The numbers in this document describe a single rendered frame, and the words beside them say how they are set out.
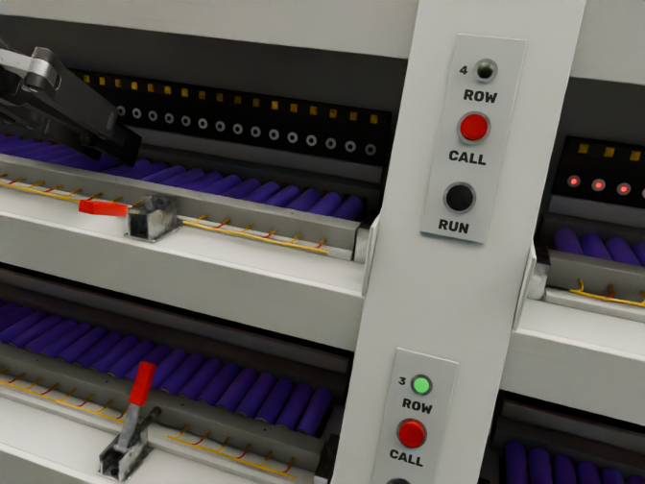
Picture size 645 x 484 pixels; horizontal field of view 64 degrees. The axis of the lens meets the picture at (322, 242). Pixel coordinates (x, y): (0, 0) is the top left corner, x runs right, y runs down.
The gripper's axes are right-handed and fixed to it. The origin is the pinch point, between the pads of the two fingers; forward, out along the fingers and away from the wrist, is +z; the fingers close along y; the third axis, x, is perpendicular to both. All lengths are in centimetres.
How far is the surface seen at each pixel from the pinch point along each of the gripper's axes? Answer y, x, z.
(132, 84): 4.2, -8.6, 8.3
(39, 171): 4.3, 4.1, -0.2
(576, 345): -40.4, 8.8, -3.9
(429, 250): -30.7, 5.0, -5.0
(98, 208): -9.8, 7.2, -9.5
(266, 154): -11.8, -4.0, 10.7
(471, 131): -31.8, -2.2, -7.6
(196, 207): -11.4, 4.6, 0.1
